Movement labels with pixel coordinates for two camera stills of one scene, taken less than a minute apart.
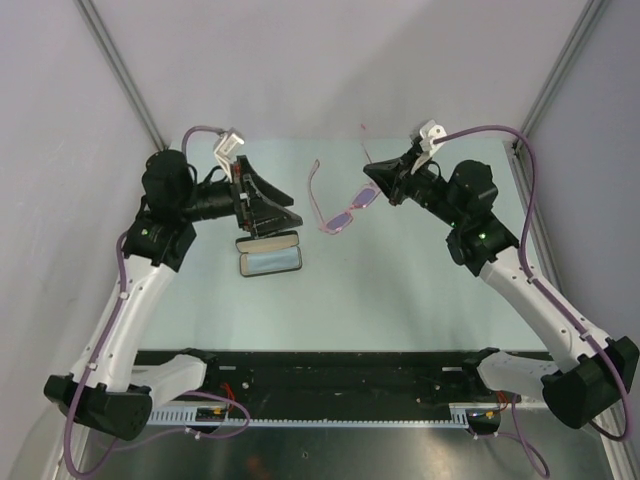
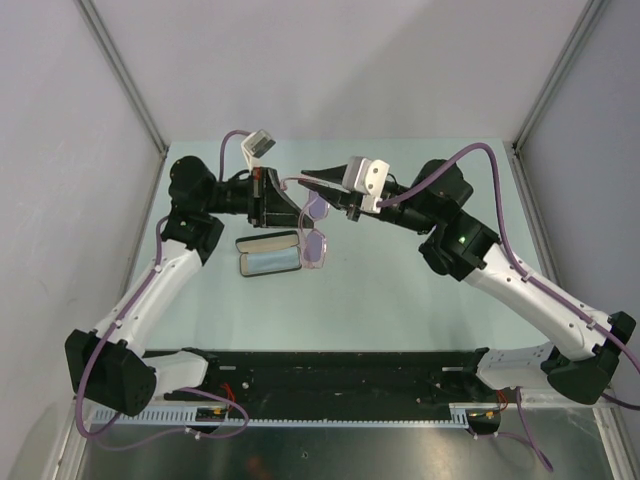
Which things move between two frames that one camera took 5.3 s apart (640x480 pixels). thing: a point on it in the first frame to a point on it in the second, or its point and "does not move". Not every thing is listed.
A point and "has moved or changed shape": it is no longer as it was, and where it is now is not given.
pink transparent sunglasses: x=365 y=196 has moved or changed shape
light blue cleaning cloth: x=274 y=260 does not move
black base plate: x=333 y=378 does not move
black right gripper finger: x=387 y=174 to x=333 y=173
